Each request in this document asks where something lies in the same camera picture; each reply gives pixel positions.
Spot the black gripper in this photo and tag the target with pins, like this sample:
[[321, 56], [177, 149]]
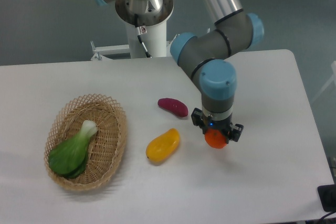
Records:
[[225, 126]]

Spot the orange fruit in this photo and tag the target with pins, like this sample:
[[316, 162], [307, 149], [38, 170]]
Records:
[[215, 139]]

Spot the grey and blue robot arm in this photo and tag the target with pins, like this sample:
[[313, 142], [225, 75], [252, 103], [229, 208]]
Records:
[[203, 59]]

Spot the purple sweet potato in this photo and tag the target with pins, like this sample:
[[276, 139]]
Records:
[[174, 106]]

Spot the yellow mango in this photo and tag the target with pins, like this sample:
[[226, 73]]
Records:
[[163, 146]]

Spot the woven wicker basket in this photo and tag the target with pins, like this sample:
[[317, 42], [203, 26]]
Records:
[[102, 124]]

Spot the black device at table edge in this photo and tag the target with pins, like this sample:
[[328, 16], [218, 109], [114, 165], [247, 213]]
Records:
[[327, 197]]

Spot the green bok choy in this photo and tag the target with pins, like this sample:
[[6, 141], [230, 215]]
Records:
[[69, 158]]

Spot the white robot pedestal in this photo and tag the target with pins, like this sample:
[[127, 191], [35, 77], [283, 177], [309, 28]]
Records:
[[146, 27]]

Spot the white frame at right edge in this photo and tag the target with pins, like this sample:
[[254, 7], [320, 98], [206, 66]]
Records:
[[324, 87]]

